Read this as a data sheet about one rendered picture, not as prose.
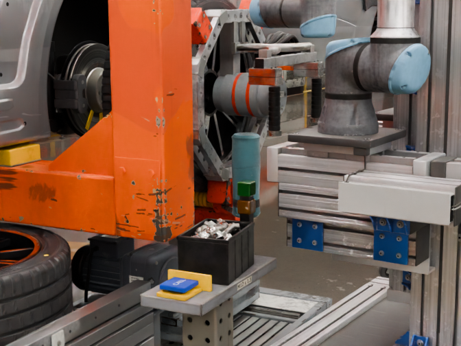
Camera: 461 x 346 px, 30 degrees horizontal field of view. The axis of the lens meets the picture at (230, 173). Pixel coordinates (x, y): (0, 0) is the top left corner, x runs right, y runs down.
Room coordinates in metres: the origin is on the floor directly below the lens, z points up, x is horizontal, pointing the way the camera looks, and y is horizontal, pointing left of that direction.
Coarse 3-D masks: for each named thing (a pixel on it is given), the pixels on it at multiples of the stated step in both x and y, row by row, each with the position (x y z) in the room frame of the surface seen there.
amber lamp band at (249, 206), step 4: (240, 200) 2.29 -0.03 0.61; (244, 200) 2.29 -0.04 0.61; (248, 200) 2.29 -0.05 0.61; (252, 200) 2.30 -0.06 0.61; (240, 204) 2.29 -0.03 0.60; (244, 204) 2.29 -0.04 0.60; (248, 204) 2.28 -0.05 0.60; (252, 204) 2.30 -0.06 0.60; (240, 208) 2.29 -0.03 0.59; (244, 208) 2.29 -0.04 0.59; (248, 208) 2.28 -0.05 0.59; (252, 208) 2.30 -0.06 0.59; (240, 212) 2.29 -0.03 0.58; (244, 212) 2.29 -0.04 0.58; (248, 212) 2.28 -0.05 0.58; (252, 212) 2.30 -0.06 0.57
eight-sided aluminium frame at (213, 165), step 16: (208, 16) 2.70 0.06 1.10; (224, 16) 2.71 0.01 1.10; (240, 16) 2.83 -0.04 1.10; (256, 32) 2.92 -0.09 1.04; (192, 48) 2.62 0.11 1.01; (208, 48) 2.62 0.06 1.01; (192, 64) 2.57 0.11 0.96; (192, 80) 2.57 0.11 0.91; (256, 128) 3.01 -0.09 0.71; (208, 144) 2.61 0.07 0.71; (208, 160) 2.63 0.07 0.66; (208, 176) 2.71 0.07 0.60; (224, 176) 2.70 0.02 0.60
